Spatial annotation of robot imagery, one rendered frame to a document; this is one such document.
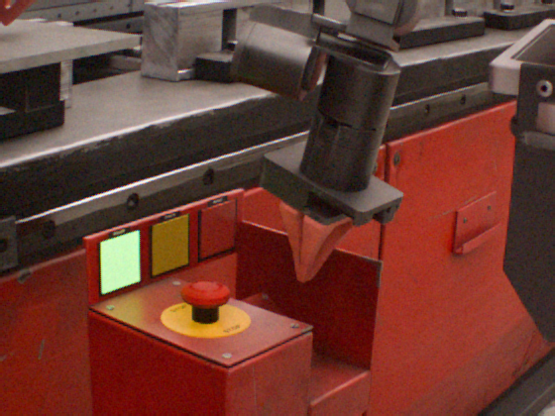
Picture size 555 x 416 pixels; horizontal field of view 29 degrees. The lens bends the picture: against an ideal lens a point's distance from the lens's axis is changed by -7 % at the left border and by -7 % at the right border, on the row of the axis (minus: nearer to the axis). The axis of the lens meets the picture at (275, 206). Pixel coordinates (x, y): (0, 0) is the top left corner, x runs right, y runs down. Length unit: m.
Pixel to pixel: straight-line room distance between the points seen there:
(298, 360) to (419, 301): 0.84
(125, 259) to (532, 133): 0.44
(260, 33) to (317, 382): 0.31
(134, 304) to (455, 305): 0.99
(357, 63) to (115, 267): 0.26
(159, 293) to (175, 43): 0.45
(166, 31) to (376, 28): 0.53
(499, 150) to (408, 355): 0.39
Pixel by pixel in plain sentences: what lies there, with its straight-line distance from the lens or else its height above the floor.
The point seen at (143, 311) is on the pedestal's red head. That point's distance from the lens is 0.93.
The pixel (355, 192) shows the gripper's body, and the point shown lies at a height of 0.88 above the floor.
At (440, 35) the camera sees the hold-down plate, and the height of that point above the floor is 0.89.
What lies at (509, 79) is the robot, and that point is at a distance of 0.62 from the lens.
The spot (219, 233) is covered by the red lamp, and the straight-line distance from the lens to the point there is 1.03.
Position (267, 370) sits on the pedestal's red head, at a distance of 0.88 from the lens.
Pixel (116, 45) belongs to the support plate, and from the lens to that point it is 0.89.
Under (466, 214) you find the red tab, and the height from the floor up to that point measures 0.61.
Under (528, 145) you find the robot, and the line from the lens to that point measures 0.62.
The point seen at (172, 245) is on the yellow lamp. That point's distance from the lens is 0.99.
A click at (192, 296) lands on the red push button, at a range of 0.89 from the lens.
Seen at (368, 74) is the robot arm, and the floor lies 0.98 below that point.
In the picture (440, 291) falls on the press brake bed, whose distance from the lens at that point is 1.79.
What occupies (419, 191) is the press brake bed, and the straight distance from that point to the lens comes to 1.64.
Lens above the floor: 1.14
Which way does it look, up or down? 18 degrees down
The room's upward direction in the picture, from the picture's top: 2 degrees clockwise
